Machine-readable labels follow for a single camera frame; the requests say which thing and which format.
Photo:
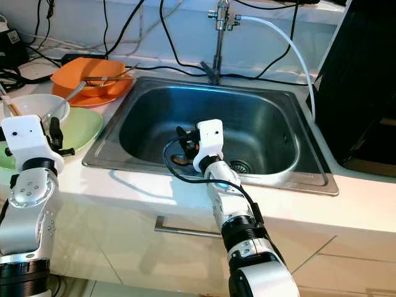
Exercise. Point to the black power adapter cluster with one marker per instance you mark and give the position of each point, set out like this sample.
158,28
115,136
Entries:
12,46

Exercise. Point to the white flat box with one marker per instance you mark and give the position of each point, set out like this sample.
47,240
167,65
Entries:
37,69

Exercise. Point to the chrome sink faucet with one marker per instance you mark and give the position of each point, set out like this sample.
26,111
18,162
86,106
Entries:
218,43

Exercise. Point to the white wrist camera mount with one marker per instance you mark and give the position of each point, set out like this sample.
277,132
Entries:
210,139
25,136

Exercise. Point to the orange plate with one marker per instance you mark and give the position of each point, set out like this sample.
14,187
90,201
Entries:
114,94

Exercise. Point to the stainless steel kitchen sink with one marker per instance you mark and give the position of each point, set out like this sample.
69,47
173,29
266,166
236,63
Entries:
272,117

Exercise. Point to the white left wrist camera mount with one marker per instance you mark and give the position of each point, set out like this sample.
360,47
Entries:
25,136

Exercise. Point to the white bowl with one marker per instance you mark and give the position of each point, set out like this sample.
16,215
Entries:
37,105

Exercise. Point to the wooden chopstick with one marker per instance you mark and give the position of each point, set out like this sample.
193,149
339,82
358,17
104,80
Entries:
12,108

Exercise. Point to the light green plate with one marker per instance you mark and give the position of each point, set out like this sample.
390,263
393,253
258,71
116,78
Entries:
86,127

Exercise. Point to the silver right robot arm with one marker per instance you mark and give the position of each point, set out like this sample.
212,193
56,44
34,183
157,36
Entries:
232,204

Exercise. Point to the metal utensil across orange bowl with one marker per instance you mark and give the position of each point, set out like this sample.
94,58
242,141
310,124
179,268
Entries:
105,78

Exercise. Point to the flat black power brick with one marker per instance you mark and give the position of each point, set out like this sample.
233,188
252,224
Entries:
80,57

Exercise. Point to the golden spoon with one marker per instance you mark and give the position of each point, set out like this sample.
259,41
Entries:
179,160

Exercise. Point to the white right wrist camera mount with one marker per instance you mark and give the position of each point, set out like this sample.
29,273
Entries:
210,139

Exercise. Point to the sink drain strainer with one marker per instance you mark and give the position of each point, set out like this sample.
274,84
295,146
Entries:
240,167

